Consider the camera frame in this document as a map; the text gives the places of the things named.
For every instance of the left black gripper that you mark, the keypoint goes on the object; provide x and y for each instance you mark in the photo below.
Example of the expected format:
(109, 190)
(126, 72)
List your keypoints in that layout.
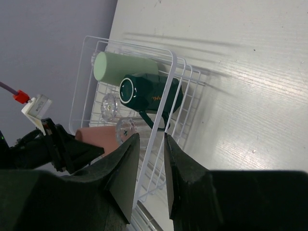
(56, 146)

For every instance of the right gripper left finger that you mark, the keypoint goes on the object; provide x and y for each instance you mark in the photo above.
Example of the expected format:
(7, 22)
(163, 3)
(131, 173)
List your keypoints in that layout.
(96, 198)

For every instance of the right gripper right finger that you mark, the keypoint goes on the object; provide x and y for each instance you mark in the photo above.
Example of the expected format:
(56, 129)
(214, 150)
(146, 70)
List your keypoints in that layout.
(200, 199)

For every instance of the orange plastic cup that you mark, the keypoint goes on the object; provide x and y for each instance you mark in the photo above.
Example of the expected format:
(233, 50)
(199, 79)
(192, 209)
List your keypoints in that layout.
(104, 137)

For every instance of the large clear glass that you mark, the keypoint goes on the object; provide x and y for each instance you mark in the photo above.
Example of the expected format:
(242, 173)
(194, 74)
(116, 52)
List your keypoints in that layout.
(124, 129)
(109, 107)

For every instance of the dark green ceramic mug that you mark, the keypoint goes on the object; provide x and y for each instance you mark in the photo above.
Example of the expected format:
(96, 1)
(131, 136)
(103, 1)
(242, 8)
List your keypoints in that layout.
(143, 94)

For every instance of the light green plastic cup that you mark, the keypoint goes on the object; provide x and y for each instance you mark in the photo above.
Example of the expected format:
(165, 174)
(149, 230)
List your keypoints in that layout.
(111, 68)

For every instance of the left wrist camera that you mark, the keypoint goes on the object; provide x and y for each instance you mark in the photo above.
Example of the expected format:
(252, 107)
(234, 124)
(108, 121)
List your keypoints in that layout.
(35, 107)

